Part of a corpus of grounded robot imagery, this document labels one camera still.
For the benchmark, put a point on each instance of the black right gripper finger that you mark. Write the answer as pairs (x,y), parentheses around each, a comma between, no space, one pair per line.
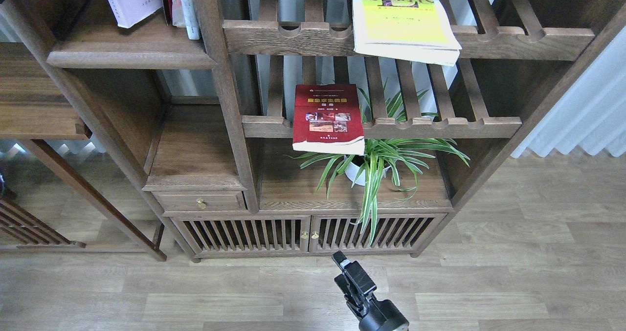
(356,274)
(355,299)

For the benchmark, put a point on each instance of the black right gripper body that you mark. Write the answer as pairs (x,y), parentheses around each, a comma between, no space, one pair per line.
(382,316)

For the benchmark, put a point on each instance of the white plant pot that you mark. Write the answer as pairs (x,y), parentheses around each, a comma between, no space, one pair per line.
(352,171)

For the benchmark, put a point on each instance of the green spider plant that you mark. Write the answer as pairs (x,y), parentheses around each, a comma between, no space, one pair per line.
(381,155)

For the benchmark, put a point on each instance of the brass drawer knob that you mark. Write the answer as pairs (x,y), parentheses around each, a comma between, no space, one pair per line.
(201,203)

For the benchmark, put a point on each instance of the dark wooden bookshelf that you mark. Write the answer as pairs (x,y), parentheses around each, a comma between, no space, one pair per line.
(209,119)

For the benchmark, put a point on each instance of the yellow green book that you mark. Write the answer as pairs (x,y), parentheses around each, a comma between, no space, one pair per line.
(410,30)

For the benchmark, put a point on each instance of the white curtain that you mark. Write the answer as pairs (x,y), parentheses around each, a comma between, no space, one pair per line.
(591,114)

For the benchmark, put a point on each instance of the white upright book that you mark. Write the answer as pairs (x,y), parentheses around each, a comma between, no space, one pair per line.
(183,15)

